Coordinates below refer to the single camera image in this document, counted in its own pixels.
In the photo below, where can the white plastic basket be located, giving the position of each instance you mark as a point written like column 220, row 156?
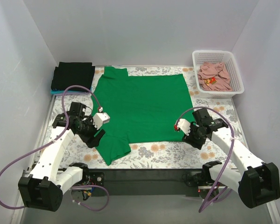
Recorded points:
column 218, row 56

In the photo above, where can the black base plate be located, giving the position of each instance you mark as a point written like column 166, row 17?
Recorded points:
column 151, row 182

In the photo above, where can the floral table mat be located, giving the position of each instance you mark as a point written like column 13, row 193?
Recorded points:
column 163, row 154

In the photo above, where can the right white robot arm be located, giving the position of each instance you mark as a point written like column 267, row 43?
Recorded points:
column 255, row 181

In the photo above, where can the folded black t shirt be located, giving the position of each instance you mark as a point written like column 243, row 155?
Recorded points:
column 75, row 73

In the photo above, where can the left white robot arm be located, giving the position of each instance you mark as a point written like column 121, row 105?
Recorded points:
column 45, row 186

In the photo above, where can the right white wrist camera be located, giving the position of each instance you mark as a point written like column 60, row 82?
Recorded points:
column 183, row 125

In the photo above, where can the pink t shirt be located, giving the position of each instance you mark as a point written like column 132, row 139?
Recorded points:
column 214, row 77

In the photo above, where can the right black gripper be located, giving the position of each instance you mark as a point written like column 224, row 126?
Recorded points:
column 192, row 139

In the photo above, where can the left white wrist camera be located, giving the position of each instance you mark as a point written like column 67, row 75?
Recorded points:
column 100, row 118

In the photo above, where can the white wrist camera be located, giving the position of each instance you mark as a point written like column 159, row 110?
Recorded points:
column 100, row 118
column 183, row 125

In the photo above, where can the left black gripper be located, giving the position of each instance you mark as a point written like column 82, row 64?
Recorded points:
column 91, row 136

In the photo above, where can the green t shirt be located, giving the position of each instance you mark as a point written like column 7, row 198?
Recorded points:
column 141, row 109

